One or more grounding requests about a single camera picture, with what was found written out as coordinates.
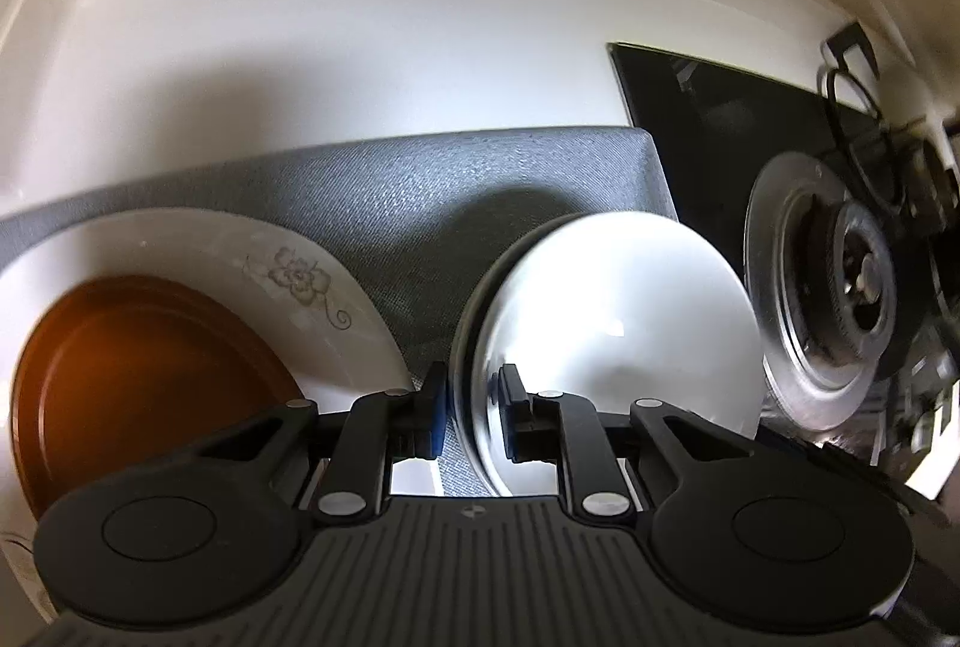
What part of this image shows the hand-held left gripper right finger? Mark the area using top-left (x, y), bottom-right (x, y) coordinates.
top-left (499, 364), bottom-right (756, 522)

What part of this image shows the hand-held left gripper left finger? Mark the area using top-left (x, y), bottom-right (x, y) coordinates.
top-left (192, 360), bottom-right (451, 529)

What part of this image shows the white bowl with blue pattern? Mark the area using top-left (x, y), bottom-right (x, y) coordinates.
top-left (449, 211), bottom-right (767, 499)

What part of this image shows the brown round plate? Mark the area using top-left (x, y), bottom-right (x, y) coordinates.
top-left (10, 272), bottom-right (320, 522)

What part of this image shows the large white square floral plate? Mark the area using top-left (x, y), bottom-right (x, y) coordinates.
top-left (0, 207), bottom-right (416, 625)

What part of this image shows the grey mat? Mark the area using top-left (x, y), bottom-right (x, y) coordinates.
top-left (0, 125), bottom-right (680, 499)

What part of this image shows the round steel gas burner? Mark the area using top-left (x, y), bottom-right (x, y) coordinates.
top-left (744, 149), bottom-right (929, 436)

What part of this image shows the black glass gas stove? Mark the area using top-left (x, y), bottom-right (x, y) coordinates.
top-left (607, 42), bottom-right (960, 522)

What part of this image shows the black pan support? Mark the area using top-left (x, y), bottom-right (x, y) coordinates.
top-left (817, 20), bottom-right (960, 229)

